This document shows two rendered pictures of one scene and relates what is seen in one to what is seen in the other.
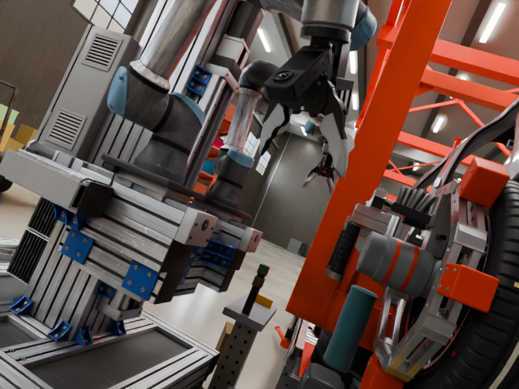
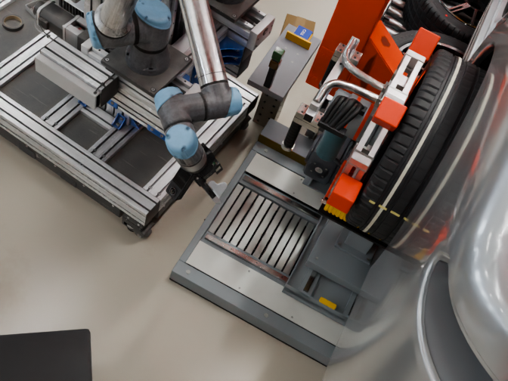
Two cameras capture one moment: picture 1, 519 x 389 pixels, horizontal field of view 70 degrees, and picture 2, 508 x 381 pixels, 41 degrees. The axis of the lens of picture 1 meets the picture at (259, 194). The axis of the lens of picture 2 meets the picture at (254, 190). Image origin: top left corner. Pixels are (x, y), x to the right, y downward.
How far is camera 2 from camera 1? 1.83 m
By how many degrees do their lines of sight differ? 58
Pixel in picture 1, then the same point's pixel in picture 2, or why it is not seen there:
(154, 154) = (138, 61)
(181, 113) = (148, 32)
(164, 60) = (119, 25)
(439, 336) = not seen: hidden behind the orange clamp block
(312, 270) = (326, 56)
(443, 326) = not seen: hidden behind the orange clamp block
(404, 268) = (351, 133)
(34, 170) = (60, 78)
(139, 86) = (108, 40)
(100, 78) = not seen: outside the picture
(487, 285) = (346, 203)
